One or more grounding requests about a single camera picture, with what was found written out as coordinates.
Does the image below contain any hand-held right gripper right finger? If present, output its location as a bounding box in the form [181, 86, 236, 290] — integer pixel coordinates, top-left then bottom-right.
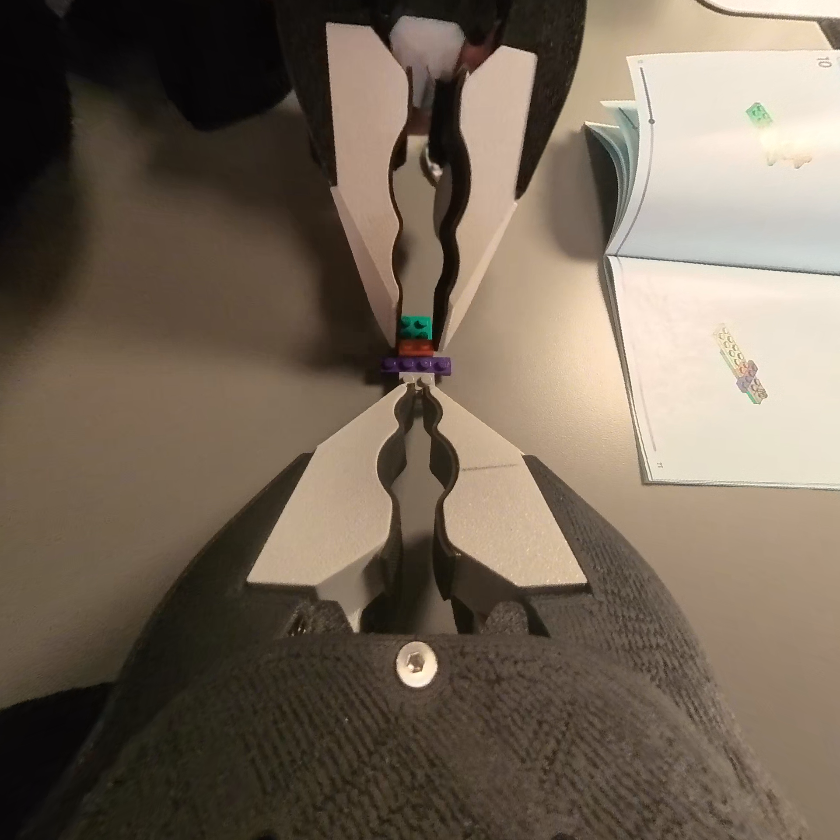
[419, 386, 588, 632]

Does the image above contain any green lego plate assembly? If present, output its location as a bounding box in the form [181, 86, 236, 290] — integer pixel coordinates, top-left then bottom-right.
[381, 314, 455, 388]

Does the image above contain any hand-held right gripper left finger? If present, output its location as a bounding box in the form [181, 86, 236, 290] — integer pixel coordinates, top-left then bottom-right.
[246, 385, 413, 634]

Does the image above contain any open instruction booklet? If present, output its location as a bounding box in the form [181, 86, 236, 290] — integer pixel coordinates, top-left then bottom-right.
[583, 49, 840, 490]

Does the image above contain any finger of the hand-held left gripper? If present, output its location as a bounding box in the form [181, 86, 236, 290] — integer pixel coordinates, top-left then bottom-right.
[430, 45, 540, 353]
[326, 23, 413, 350]

